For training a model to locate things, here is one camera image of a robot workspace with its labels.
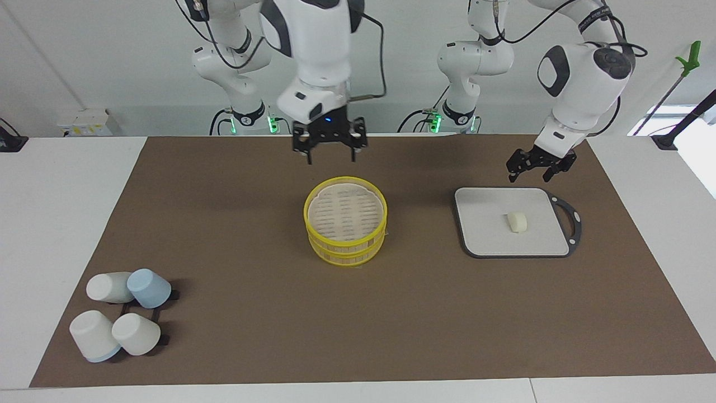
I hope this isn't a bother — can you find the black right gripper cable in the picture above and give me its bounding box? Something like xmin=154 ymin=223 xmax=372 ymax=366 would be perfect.
xmin=175 ymin=0 xmax=388 ymax=101

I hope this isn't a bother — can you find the black cup rack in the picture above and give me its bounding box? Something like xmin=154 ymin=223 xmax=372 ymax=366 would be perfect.
xmin=119 ymin=288 xmax=181 ymax=348

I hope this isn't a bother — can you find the green tipped metal rod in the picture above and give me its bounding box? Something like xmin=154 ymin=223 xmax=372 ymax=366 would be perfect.
xmin=632 ymin=40 xmax=701 ymax=135

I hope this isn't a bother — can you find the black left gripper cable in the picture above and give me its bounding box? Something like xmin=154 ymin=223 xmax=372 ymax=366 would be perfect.
xmin=492 ymin=0 xmax=648 ymax=138

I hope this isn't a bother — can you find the white yellow socket box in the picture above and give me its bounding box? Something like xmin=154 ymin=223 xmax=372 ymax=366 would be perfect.
xmin=58 ymin=108 xmax=121 ymax=137

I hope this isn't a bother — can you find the black base cable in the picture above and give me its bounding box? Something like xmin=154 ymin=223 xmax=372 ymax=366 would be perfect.
xmin=397 ymin=108 xmax=435 ymax=134
xmin=209 ymin=108 xmax=233 ymax=136

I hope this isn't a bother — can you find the white plastic cup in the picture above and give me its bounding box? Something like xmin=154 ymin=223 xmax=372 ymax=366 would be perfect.
xmin=86 ymin=272 xmax=135 ymax=304
xmin=111 ymin=313 xmax=162 ymax=357

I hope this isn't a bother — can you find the white cup with blue rim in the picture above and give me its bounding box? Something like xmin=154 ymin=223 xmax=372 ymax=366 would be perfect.
xmin=69 ymin=310 xmax=122 ymax=363

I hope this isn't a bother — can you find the black table clamp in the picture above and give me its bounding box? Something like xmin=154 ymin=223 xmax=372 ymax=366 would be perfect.
xmin=0 ymin=118 xmax=29 ymax=153

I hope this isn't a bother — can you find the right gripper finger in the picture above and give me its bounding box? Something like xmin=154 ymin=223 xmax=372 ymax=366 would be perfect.
xmin=292 ymin=124 xmax=314 ymax=165
xmin=347 ymin=116 xmax=368 ymax=163

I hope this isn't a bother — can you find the light blue plastic cup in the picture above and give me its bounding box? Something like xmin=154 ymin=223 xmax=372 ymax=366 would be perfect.
xmin=127 ymin=269 xmax=172 ymax=309

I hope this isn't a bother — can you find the grey cutting board with handle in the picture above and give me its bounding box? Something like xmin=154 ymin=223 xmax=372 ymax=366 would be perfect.
xmin=453 ymin=186 xmax=583 ymax=259

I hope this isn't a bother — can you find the brown table mat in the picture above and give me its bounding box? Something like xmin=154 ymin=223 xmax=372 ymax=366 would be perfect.
xmin=29 ymin=133 xmax=716 ymax=388

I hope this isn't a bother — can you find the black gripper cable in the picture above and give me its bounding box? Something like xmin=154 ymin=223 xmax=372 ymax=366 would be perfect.
xmin=175 ymin=0 xmax=388 ymax=101
xmin=492 ymin=0 xmax=648 ymax=138

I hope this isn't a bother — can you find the yellow bamboo steamer base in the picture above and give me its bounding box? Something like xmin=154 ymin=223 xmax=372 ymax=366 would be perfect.
xmin=308 ymin=224 xmax=387 ymax=267

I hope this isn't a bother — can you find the yellow bamboo steamer lid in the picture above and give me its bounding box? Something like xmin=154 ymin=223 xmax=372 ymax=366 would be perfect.
xmin=304 ymin=176 xmax=388 ymax=251

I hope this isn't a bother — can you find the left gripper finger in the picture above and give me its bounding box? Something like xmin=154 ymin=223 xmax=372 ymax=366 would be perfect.
xmin=541 ymin=160 xmax=574 ymax=182
xmin=506 ymin=148 xmax=532 ymax=182

